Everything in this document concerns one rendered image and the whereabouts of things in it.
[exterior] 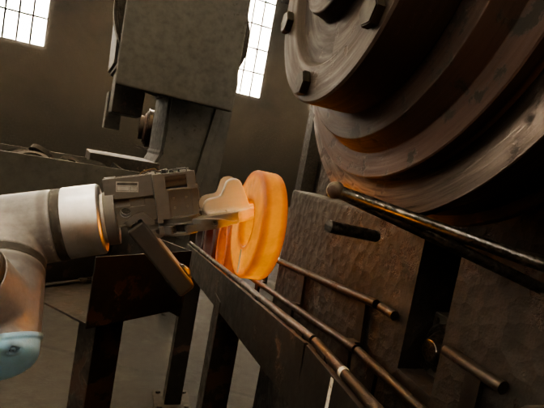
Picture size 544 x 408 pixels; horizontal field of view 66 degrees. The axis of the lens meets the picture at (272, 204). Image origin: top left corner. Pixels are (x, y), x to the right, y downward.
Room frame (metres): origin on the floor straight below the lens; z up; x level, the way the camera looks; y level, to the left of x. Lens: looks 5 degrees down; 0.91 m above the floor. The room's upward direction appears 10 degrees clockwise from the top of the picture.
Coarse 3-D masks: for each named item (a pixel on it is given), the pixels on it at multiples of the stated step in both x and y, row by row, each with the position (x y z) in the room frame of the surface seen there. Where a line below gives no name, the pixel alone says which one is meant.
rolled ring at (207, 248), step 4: (216, 228) 1.22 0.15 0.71; (208, 232) 1.35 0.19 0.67; (212, 232) 1.35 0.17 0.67; (216, 232) 1.21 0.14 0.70; (204, 236) 1.37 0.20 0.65; (208, 236) 1.35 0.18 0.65; (212, 236) 1.35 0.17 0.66; (216, 236) 1.21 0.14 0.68; (204, 240) 1.35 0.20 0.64; (208, 240) 1.35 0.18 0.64; (212, 240) 1.23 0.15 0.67; (216, 240) 1.21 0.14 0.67; (204, 244) 1.34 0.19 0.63; (208, 244) 1.34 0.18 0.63; (212, 244) 1.22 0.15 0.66; (216, 244) 1.21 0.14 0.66; (204, 248) 1.34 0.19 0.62; (208, 248) 1.34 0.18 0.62; (212, 248) 1.21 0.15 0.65; (208, 252) 1.33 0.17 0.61; (212, 252) 1.21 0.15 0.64; (212, 256) 1.21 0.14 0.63
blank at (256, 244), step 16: (256, 176) 0.58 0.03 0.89; (272, 176) 0.57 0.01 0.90; (256, 192) 0.57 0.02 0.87; (272, 192) 0.54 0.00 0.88; (256, 208) 0.56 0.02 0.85; (272, 208) 0.53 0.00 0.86; (240, 224) 0.62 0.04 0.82; (256, 224) 0.54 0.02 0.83; (272, 224) 0.52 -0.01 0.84; (240, 240) 0.60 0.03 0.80; (256, 240) 0.53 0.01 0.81; (272, 240) 0.52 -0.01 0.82; (240, 256) 0.58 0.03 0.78; (256, 256) 0.52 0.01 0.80; (272, 256) 0.53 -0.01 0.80; (240, 272) 0.56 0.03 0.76; (256, 272) 0.54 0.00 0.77
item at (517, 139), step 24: (528, 96) 0.28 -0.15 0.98; (504, 120) 0.29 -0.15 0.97; (528, 120) 0.28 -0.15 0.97; (480, 144) 0.31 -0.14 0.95; (504, 144) 0.29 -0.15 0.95; (528, 144) 0.27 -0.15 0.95; (336, 168) 0.52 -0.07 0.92; (432, 168) 0.35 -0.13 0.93; (456, 168) 0.33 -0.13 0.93; (480, 168) 0.30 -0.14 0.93; (504, 168) 0.28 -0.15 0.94; (528, 168) 0.30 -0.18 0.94; (360, 192) 0.45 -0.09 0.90; (384, 192) 0.41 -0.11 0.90; (408, 192) 0.38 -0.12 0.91; (432, 192) 0.35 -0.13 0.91; (456, 192) 0.32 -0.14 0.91; (480, 192) 0.31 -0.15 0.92; (504, 192) 0.33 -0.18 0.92; (528, 192) 0.33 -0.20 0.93
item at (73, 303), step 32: (96, 256) 0.94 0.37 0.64; (128, 256) 0.70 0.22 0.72; (64, 288) 0.84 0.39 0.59; (96, 288) 0.66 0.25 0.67; (128, 288) 0.71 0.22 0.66; (160, 288) 0.77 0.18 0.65; (96, 320) 0.67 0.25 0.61; (128, 320) 0.72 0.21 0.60; (96, 352) 0.76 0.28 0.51; (96, 384) 0.77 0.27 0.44
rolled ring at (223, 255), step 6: (222, 228) 1.16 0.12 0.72; (228, 228) 1.06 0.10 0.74; (222, 234) 1.17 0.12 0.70; (228, 234) 1.05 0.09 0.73; (222, 240) 1.18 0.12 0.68; (228, 240) 1.04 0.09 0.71; (216, 246) 1.20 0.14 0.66; (222, 246) 1.18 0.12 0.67; (228, 246) 1.03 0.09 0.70; (216, 252) 1.18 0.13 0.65; (222, 252) 1.17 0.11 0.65; (228, 252) 1.03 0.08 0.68; (216, 258) 1.16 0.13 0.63; (222, 258) 1.16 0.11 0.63; (228, 258) 1.03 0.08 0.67; (222, 264) 1.06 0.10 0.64; (228, 264) 1.04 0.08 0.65
